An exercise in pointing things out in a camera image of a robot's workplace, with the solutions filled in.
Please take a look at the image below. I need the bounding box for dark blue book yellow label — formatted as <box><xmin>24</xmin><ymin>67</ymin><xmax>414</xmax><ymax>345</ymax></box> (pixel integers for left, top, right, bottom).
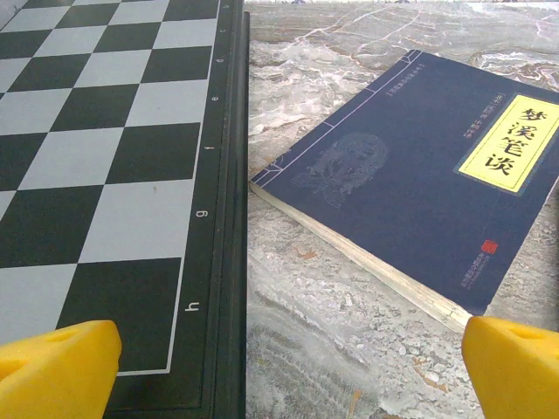
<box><xmin>249</xmin><ymin>48</ymin><xmax>559</xmax><ymax>334</ymax></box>

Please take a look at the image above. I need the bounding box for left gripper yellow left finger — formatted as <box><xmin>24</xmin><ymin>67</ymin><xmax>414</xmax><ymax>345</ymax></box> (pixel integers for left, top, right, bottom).
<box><xmin>0</xmin><ymin>319</ymin><xmax>123</xmax><ymax>419</ymax></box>

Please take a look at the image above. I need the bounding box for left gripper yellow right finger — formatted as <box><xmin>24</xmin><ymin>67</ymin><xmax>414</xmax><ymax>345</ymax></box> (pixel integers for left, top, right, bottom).
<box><xmin>461</xmin><ymin>315</ymin><xmax>559</xmax><ymax>419</ymax></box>

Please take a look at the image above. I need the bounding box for black and white chessboard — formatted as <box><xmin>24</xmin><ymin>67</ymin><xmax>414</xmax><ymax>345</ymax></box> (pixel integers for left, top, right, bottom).
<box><xmin>0</xmin><ymin>0</ymin><xmax>252</xmax><ymax>419</ymax></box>

